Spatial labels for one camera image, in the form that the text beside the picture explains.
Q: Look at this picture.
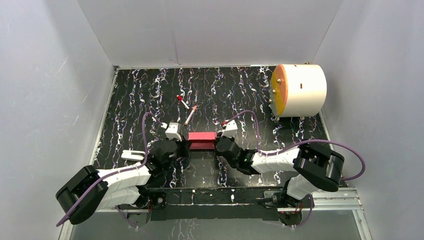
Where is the white cylindrical drum device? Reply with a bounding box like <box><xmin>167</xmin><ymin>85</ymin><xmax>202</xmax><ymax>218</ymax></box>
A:
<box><xmin>269</xmin><ymin>64</ymin><xmax>327</xmax><ymax>118</ymax></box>

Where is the pink cardboard box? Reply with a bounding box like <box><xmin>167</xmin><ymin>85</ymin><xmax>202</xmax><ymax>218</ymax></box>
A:
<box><xmin>188</xmin><ymin>132</ymin><xmax>217</xmax><ymax>151</ymax></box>

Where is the orange capped white marker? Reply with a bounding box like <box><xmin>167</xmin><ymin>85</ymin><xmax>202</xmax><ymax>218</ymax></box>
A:
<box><xmin>184</xmin><ymin>105</ymin><xmax>198</xmax><ymax>126</ymax></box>

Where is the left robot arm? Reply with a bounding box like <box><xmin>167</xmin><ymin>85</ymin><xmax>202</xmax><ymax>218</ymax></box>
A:
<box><xmin>55</xmin><ymin>139</ymin><xmax>191</xmax><ymax>226</ymax></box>

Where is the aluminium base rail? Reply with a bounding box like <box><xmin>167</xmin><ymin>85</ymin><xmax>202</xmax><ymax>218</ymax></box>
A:
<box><xmin>66</xmin><ymin>188</ymin><xmax>364</xmax><ymax>214</ymax></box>

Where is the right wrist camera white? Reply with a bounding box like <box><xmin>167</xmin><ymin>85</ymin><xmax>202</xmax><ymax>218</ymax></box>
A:
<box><xmin>217</xmin><ymin>119</ymin><xmax>238</xmax><ymax>138</ymax></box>

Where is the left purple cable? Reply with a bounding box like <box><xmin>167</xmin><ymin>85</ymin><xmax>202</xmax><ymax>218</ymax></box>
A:
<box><xmin>55</xmin><ymin>111</ymin><xmax>168</xmax><ymax>229</ymax></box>

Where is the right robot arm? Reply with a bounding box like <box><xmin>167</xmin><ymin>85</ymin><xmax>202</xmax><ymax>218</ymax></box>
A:
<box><xmin>214</xmin><ymin>136</ymin><xmax>345</xmax><ymax>208</ymax></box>

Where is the red capped white marker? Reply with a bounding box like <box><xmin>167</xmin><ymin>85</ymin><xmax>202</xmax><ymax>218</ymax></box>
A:
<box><xmin>176</xmin><ymin>95</ymin><xmax>191</xmax><ymax>111</ymax></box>

